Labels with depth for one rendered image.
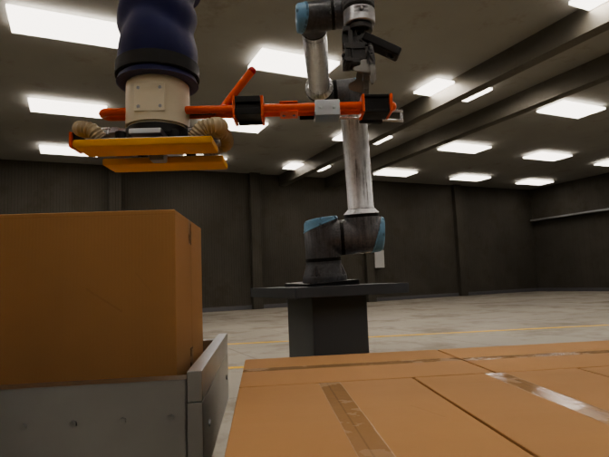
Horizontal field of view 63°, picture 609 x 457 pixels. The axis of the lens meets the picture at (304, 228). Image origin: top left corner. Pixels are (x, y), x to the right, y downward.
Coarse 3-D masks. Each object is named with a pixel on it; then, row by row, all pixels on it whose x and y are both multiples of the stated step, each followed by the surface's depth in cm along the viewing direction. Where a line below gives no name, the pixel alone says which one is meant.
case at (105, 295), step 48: (0, 240) 110; (48, 240) 110; (96, 240) 111; (144, 240) 111; (192, 240) 135; (0, 288) 108; (48, 288) 109; (96, 288) 110; (144, 288) 110; (192, 288) 133; (0, 336) 107; (48, 336) 108; (96, 336) 109; (144, 336) 109; (192, 336) 130; (0, 384) 106
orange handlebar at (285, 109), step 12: (108, 108) 133; (120, 108) 133; (192, 108) 133; (204, 108) 133; (216, 108) 134; (228, 108) 134; (264, 108) 134; (276, 108) 134; (288, 108) 134; (300, 108) 134; (312, 108) 134; (348, 108) 135; (360, 108) 135; (108, 120) 137; (120, 120) 137
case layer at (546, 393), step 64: (256, 384) 112; (320, 384) 110; (384, 384) 107; (448, 384) 105; (512, 384) 102; (576, 384) 100; (256, 448) 69; (320, 448) 68; (384, 448) 67; (448, 448) 66; (512, 448) 65; (576, 448) 65
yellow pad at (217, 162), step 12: (144, 156) 143; (168, 156) 141; (180, 156) 141; (192, 156) 140; (204, 156) 140; (216, 156) 140; (108, 168) 143; (120, 168) 143; (132, 168) 144; (144, 168) 144; (156, 168) 145; (168, 168) 145; (180, 168) 146; (192, 168) 146; (204, 168) 147; (216, 168) 147
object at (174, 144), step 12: (120, 132) 124; (180, 132) 126; (72, 144) 120; (84, 144) 120; (96, 144) 120; (108, 144) 120; (120, 144) 120; (132, 144) 120; (144, 144) 121; (156, 144) 121; (168, 144) 121; (180, 144) 121; (192, 144) 121; (204, 144) 122; (216, 144) 127; (96, 156) 129
